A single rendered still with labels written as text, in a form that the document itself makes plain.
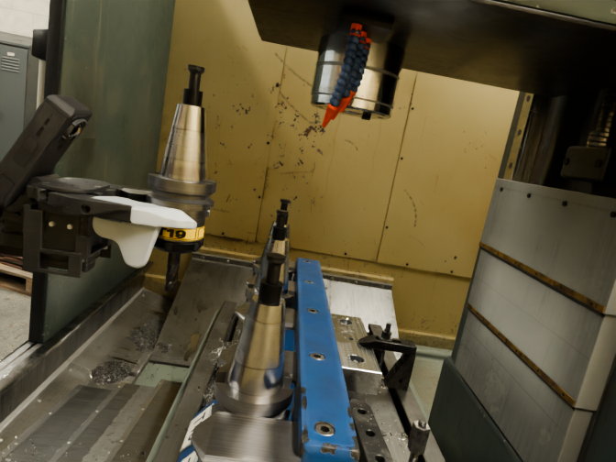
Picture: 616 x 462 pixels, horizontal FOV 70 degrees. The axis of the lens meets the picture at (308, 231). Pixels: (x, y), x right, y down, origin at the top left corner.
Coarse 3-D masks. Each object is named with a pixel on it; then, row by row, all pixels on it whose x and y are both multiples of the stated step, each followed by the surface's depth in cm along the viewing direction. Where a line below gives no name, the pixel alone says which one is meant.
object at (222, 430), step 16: (224, 416) 31; (240, 416) 31; (256, 416) 32; (192, 432) 29; (208, 432) 29; (224, 432) 29; (240, 432) 30; (256, 432) 30; (272, 432) 30; (288, 432) 31; (208, 448) 28; (224, 448) 28; (240, 448) 28; (256, 448) 28; (272, 448) 29; (288, 448) 29
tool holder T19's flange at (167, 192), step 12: (156, 180) 40; (168, 180) 39; (156, 192) 41; (168, 192) 40; (180, 192) 39; (192, 192) 40; (204, 192) 41; (156, 204) 40; (168, 204) 40; (180, 204) 40; (192, 204) 40; (204, 204) 41
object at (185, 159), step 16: (176, 112) 40; (192, 112) 40; (176, 128) 40; (192, 128) 40; (176, 144) 40; (192, 144) 40; (176, 160) 40; (192, 160) 40; (176, 176) 40; (192, 176) 40
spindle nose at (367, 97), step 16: (320, 48) 80; (336, 48) 76; (384, 48) 75; (400, 48) 78; (320, 64) 80; (336, 64) 77; (368, 64) 75; (384, 64) 76; (400, 64) 79; (320, 80) 79; (336, 80) 77; (368, 80) 76; (384, 80) 77; (320, 96) 79; (368, 96) 77; (384, 96) 78; (352, 112) 87; (368, 112) 78; (384, 112) 79
